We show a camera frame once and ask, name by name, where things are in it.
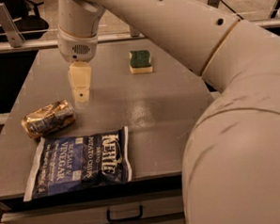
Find blue kettle chips bag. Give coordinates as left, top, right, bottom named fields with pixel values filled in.
left=24, top=127, right=132, bottom=201

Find green and yellow sponge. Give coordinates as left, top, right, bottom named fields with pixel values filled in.
left=130, top=50, right=153, bottom=74

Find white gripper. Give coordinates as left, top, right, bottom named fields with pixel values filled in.
left=57, top=28, right=98, bottom=104

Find orange soda can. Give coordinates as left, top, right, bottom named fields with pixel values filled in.
left=21, top=100, right=75, bottom=139

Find middle metal bracket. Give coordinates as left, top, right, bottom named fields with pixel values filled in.
left=129, top=26, right=140, bottom=37

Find black office chair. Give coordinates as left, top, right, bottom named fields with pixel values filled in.
left=0, top=0, right=49, bottom=42

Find left metal bracket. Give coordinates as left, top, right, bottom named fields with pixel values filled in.
left=0, top=3, right=25, bottom=48

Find grey drawer with black handle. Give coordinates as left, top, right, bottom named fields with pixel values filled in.
left=2, top=196, right=184, bottom=224

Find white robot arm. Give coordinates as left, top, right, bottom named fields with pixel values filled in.
left=58, top=0, right=280, bottom=224

